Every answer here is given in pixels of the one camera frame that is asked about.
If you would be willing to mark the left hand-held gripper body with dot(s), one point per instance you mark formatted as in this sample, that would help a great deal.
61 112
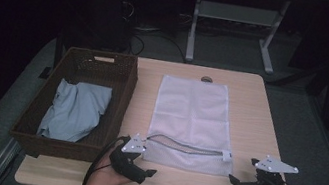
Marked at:
126 164

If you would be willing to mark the brown wicker basket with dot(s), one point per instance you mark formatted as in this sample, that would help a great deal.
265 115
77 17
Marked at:
117 98

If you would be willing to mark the light blue garment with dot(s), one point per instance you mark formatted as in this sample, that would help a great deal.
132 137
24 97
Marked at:
76 111

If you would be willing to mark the white mesh laundry bag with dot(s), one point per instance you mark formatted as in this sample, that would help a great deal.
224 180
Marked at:
193 111

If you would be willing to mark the person's left hand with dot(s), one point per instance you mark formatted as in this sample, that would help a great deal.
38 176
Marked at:
103 180

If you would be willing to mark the black floor bracket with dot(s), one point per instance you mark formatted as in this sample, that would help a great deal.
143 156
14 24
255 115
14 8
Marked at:
44 72

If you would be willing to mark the white metal desk frame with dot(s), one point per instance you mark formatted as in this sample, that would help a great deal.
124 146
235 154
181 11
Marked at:
193 26

